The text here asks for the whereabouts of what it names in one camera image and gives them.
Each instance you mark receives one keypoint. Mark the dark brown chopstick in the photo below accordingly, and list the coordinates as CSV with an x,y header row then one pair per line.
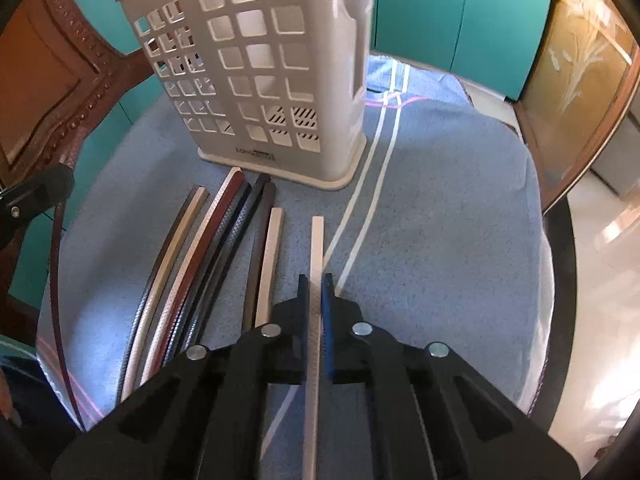
x,y
260,240
159,256

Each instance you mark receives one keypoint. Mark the red-brown chopstick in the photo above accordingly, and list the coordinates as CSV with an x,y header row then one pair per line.
x,y
207,232

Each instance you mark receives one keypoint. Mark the black chopstick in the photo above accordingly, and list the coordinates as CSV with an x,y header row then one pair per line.
x,y
240,245
225,240

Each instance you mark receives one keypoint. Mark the dark red chopstick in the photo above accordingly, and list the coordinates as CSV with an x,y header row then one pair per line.
x,y
54,310

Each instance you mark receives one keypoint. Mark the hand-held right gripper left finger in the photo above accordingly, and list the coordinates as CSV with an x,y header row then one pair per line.
x,y
303,310

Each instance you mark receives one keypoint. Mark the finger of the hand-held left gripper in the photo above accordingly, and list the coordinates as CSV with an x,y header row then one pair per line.
x,y
35,190

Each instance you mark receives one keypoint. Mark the carved wooden chair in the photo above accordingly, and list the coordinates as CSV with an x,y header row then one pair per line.
x,y
40,60

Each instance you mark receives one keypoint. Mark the white plastic utensil basket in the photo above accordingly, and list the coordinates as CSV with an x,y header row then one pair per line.
x,y
327,85

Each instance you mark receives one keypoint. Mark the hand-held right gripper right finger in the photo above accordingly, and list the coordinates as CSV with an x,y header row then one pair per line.
x,y
327,320

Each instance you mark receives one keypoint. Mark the etched glass door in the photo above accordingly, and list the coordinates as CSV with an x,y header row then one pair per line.
x,y
575,70

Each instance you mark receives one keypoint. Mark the blue towel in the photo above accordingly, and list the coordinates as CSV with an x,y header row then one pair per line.
x,y
440,235

